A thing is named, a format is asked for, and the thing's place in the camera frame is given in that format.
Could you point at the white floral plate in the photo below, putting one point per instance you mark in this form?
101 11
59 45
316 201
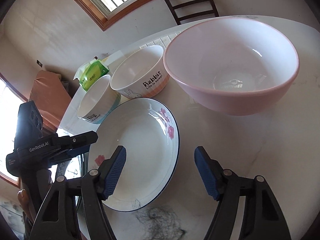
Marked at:
149 132

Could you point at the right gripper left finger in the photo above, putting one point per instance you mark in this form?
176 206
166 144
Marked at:
57 217

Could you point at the white orange rabbit bowl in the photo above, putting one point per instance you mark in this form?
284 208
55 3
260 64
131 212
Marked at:
142 74

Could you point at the large pink bowl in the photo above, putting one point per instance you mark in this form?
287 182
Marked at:
236 66

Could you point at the person's left hand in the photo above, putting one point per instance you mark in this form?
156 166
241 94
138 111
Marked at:
23 198

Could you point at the side window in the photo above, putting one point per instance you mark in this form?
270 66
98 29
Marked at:
11 99

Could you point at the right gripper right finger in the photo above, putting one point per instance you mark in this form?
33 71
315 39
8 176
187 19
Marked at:
263 217

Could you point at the dark wooden chair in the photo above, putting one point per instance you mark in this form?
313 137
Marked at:
184 11

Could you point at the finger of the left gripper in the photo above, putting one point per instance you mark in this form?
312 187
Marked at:
70 154
79 140

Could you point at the green tissue pack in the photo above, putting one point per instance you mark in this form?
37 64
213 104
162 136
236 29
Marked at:
90 72

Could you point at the orange cloth covered furniture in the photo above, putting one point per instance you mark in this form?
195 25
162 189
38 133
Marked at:
51 98

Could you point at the white blue dog bowl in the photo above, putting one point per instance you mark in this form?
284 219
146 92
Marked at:
99 101

